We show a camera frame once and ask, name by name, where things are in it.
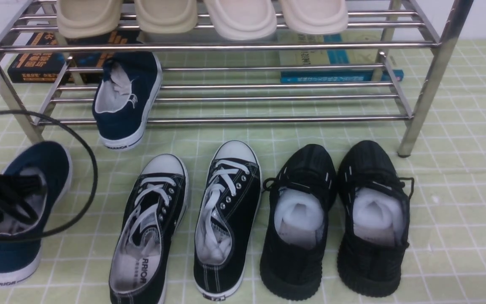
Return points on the black canvas sneaker right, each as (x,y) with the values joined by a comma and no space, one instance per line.
(228,208)

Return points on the black knit sneaker left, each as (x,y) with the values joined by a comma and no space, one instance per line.
(300,197)

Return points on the black canvas sneaker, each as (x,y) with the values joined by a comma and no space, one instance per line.
(228,208)
(155,208)

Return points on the navy slip-on shoe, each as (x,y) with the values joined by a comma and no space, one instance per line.
(19,250)
(124,98)

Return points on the cream slipper far right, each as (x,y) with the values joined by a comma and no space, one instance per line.
(315,17)

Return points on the beige slipper far left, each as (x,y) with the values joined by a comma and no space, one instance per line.
(87,18)

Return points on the black canvas sneaker left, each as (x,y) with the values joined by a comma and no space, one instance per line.
(155,208)

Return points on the blue cream book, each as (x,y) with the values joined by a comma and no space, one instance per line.
(317,63)

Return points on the black orange book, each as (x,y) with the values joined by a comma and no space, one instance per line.
(45,67)

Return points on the black knit sneaker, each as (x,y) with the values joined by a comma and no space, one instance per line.
(377,219)
(300,197)

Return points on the cream slipper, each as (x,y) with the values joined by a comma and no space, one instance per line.
(315,17)
(241,20)

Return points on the black knit sneaker right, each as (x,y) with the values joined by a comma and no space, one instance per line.
(377,219)

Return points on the beige slipper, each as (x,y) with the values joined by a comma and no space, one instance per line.
(166,16)
(87,18)

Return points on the green checked tablecloth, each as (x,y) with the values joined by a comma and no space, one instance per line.
(446,260)

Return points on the steel shoe rack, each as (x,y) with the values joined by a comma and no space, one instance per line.
(406,27)

